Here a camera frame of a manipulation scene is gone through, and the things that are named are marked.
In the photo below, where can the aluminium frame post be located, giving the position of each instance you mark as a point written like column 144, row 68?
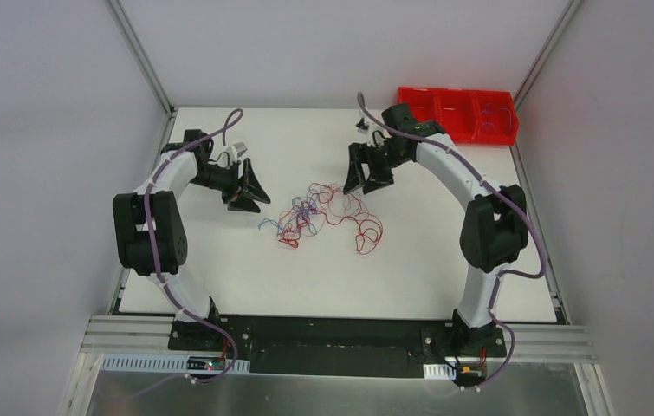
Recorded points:
column 137, row 50
column 565, row 19

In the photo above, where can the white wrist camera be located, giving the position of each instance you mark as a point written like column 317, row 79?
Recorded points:
column 237, row 150
column 365, row 126

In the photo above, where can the red three-compartment plastic bin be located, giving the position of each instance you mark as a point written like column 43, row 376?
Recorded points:
column 469, row 116

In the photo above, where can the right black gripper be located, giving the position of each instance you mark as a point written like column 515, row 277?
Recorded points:
column 372, row 162

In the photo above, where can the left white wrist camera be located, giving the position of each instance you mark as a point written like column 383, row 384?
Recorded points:
column 237, row 150

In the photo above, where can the white slotted cable duct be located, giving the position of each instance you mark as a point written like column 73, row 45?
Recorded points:
column 164, row 363

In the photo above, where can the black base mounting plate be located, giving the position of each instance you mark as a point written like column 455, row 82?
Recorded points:
column 357, row 347

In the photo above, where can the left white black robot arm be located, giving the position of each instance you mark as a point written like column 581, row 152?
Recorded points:
column 150, row 233

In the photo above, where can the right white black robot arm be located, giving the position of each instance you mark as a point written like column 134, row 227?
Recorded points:
column 494, row 229

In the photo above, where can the left aluminium frame post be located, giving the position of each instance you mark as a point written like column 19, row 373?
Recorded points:
column 137, row 50

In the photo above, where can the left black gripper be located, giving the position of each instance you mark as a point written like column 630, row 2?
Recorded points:
column 235, row 185

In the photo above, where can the aluminium front rail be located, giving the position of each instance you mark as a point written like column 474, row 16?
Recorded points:
column 150, row 335

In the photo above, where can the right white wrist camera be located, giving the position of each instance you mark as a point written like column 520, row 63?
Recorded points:
column 365, row 126

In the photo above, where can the right aluminium frame post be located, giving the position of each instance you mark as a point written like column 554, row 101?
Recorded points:
column 565, row 19

